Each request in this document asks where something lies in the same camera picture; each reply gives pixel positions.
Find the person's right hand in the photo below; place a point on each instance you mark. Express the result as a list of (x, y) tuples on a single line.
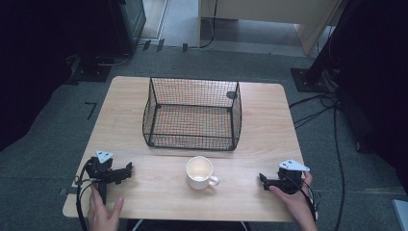
[(296, 202)]

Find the white flat object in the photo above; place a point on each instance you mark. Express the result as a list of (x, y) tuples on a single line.
[(401, 215)]

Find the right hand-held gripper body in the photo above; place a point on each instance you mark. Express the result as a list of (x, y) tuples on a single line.
[(290, 179)]

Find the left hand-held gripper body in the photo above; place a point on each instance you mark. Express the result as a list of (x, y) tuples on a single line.
[(102, 173)]

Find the black metal stand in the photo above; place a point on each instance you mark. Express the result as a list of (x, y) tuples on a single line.
[(316, 72)]

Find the black stand base plate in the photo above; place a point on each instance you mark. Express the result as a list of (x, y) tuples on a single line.
[(91, 72)]

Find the dark cabinet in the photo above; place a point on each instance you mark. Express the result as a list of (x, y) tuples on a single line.
[(128, 25)]

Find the person's left hand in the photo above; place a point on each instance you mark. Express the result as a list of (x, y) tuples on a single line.
[(102, 213)]

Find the light wooden furniture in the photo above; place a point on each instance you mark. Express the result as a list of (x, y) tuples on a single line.
[(272, 16)]

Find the white cup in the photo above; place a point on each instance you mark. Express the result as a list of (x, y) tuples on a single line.
[(199, 173)]

